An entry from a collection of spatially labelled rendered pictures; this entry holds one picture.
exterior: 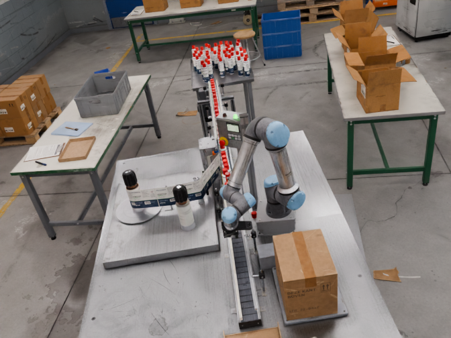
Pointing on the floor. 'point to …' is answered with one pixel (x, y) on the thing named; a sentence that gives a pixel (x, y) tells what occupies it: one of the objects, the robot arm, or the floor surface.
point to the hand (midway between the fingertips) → (237, 235)
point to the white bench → (109, 131)
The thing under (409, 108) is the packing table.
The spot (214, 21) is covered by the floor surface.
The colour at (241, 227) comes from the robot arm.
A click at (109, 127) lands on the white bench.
